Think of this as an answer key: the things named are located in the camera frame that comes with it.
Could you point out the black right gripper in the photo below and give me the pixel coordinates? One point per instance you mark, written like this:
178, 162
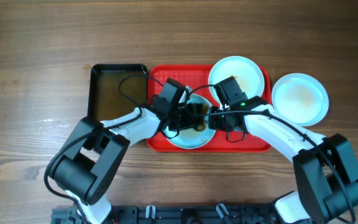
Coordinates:
214, 123

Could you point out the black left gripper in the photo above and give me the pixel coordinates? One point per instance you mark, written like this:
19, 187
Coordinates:
192, 117

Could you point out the green yellow sponge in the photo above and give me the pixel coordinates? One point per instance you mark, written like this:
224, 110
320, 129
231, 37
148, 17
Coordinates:
200, 111

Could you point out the light blue plate bottom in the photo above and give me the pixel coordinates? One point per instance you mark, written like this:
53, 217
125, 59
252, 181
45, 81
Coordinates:
189, 138

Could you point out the light blue plate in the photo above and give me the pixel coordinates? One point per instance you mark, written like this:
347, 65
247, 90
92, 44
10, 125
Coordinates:
300, 98
189, 138
246, 72

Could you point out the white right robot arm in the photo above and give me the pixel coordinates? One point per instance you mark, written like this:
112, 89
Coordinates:
326, 169

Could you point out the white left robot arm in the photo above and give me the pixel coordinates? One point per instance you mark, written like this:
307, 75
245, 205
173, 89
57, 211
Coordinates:
85, 166

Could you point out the red serving tray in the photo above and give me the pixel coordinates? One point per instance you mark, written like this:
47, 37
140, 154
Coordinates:
195, 76

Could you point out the black water tray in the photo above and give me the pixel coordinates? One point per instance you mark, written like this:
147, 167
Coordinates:
115, 90

